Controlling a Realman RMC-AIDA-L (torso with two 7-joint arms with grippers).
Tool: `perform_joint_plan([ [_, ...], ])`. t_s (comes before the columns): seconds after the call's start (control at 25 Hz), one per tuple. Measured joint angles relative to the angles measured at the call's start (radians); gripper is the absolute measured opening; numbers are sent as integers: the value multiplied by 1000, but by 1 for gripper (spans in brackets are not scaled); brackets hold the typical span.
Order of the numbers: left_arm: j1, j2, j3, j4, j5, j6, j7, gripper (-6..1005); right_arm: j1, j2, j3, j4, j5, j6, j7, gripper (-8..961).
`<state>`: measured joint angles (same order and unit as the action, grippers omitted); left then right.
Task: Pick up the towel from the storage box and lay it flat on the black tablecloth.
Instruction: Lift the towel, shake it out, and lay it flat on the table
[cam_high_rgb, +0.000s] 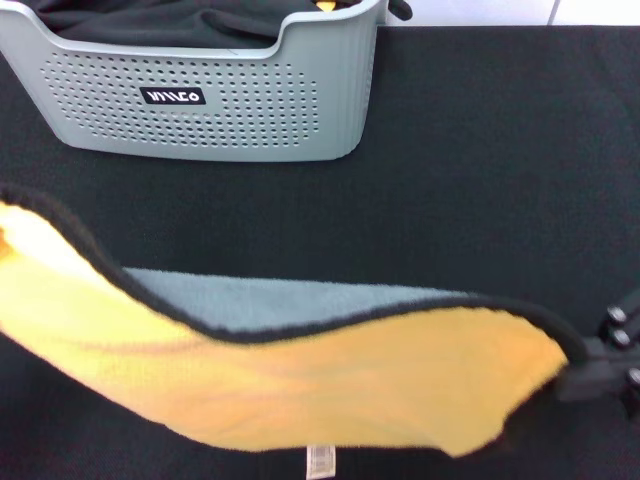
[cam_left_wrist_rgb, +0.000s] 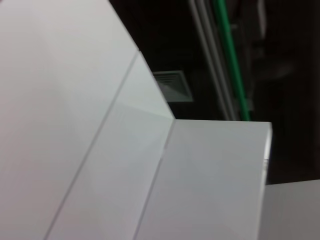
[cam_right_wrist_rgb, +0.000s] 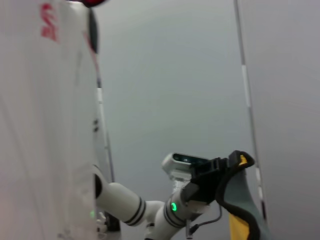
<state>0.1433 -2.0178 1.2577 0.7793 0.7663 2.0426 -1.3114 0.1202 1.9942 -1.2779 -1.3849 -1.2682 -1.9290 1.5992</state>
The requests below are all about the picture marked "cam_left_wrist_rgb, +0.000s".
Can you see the white ceiling air vent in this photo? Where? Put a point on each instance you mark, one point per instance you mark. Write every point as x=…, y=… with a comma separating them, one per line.
x=175, y=86

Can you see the white ceiling pipe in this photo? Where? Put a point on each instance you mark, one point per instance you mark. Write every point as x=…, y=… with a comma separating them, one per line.
x=215, y=45
x=207, y=50

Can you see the green ceiling pipe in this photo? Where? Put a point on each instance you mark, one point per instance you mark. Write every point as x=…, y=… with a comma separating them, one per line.
x=231, y=55

